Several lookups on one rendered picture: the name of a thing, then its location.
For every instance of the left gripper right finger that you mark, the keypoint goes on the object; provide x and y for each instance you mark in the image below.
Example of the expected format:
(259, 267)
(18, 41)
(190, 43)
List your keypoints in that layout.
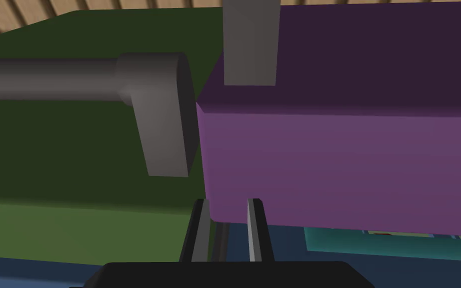
(257, 240)

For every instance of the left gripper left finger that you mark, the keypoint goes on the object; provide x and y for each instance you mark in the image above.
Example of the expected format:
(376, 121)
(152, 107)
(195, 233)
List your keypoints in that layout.
(199, 240)

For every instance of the purple cupboard door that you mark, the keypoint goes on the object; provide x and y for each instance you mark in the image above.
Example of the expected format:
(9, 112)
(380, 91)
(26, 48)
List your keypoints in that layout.
(334, 160)

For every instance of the teal box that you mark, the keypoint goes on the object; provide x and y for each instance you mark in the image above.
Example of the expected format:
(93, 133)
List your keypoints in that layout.
(394, 246)

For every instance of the green cupboard door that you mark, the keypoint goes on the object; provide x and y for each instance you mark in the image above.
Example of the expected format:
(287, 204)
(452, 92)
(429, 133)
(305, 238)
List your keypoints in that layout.
(54, 160)

